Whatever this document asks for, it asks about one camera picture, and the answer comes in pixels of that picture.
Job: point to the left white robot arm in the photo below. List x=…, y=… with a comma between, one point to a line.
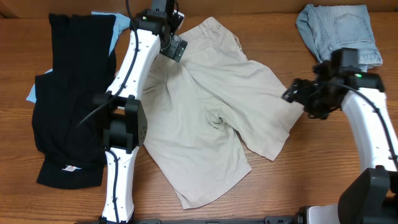
x=120, y=111

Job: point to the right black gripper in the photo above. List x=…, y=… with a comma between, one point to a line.
x=302, y=92

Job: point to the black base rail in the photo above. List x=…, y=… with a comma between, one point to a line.
x=288, y=219

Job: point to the black garment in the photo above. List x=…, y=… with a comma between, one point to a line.
x=83, y=66

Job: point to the folded blue jeans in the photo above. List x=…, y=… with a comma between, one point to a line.
x=325, y=29

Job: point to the beige shorts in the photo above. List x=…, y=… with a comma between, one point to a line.
x=205, y=109

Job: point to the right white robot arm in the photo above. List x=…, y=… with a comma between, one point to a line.
x=341, y=85

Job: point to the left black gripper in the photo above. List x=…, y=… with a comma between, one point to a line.
x=176, y=48

